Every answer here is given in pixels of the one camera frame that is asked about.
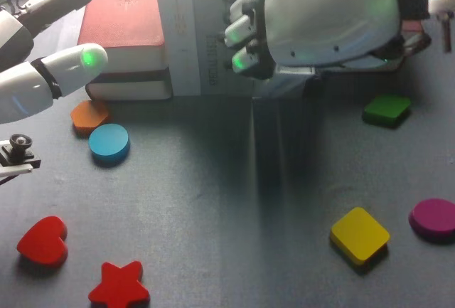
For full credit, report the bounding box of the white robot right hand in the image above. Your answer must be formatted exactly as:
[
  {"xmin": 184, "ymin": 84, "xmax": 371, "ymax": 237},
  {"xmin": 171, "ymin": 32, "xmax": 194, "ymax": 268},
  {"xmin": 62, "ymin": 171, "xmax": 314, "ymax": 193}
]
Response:
[{"xmin": 219, "ymin": 0, "xmax": 408, "ymax": 81}]

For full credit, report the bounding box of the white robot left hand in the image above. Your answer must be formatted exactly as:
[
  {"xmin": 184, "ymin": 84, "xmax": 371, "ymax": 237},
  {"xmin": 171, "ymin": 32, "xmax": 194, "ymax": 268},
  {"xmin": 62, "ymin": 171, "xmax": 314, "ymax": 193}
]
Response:
[{"xmin": 0, "ymin": 0, "xmax": 121, "ymax": 124}]

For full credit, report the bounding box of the orange hexagon block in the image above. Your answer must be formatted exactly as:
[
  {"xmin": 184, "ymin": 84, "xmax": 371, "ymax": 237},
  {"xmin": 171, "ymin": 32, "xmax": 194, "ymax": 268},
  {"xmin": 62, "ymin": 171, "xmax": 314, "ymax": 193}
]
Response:
[{"xmin": 70, "ymin": 100, "xmax": 112, "ymax": 137}]

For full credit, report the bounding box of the dark-covered hardcover book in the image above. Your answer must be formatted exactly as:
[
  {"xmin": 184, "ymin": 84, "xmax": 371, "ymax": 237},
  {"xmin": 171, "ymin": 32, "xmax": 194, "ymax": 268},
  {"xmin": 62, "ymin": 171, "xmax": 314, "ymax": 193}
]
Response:
[{"xmin": 85, "ymin": 69, "xmax": 174, "ymax": 102}]

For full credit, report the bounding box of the red hardcover book with emblem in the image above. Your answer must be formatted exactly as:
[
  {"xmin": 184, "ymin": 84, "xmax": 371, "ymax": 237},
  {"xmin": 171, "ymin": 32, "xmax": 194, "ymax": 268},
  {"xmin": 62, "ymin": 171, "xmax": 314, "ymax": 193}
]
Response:
[{"xmin": 76, "ymin": 0, "xmax": 168, "ymax": 74}]

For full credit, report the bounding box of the blue disc block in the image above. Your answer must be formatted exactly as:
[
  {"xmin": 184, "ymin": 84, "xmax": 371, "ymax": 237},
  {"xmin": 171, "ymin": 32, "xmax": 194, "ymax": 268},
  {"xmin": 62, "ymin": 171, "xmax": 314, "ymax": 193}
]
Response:
[{"xmin": 88, "ymin": 123, "xmax": 131, "ymax": 166}]

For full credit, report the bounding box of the white book with pale lettering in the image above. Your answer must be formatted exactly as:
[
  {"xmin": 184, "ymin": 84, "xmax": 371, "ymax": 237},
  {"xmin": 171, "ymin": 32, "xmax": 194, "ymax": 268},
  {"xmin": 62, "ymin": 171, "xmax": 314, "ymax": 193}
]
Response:
[{"xmin": 151, "ymin": 0, "xmax": 203, "ymax": 97}]

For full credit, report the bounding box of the green rounded square block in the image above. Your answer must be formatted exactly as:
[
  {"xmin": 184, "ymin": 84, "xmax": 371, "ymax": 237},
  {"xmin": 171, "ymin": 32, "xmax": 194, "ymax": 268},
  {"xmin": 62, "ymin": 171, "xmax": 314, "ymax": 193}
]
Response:
[{"xmin": 362, "ymin": 94, "xmax": 412, "ymax": 128}]

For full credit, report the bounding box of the grey book with dark lettering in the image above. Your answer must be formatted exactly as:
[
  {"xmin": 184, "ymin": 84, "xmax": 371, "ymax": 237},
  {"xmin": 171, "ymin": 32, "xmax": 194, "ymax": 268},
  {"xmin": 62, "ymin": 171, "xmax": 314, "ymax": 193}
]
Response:
[{"xmin": 191, "ymin": 0, "xmax": 232, "ymax": 96}]

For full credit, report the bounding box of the red heart block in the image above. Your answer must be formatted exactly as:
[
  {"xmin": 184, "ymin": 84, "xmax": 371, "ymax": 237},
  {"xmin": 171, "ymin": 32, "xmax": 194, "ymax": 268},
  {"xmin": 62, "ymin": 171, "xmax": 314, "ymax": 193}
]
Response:
[{"xmin": 16, "ymin": 215, "xmax": 69, "ymax": 268}]

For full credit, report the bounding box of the grey table cloth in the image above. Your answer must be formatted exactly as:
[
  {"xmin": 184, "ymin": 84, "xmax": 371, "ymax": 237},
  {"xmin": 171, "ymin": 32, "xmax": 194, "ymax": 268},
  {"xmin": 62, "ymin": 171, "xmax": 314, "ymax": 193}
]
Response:
[{"xmin": 0, "ymin": 0, "xmax": 455, "ymax": 308}]

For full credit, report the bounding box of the red star block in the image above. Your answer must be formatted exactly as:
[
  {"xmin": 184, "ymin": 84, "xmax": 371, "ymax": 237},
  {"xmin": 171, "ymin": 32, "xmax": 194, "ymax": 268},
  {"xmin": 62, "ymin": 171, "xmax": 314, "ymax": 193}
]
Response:
[{"xmin": 87, "ymin": 260, "xmax": 150, "ymax": 308}]

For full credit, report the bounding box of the yellow rounded square block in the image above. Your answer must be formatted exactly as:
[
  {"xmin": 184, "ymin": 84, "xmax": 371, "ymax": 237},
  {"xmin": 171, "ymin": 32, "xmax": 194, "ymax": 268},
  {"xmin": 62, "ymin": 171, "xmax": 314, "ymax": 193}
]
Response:
[{"xmin": 329, "ymin": 206, "xmax": 391, "ymax": 266}]

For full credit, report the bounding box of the purple disc block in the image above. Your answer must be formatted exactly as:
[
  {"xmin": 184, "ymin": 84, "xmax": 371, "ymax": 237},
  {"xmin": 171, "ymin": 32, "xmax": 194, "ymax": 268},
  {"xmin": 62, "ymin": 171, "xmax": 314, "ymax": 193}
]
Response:
[{"xmin": 408, "ymin": 198, "xmax": 455, "ymax": 243}]

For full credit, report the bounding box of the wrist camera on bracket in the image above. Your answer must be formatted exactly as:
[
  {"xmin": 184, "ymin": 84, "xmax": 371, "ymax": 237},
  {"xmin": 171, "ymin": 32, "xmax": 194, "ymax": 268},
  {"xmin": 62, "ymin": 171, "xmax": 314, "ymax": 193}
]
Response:
[{"xmin": 0, "ymin": 133, "xmax": 43, "ymax": 183}]

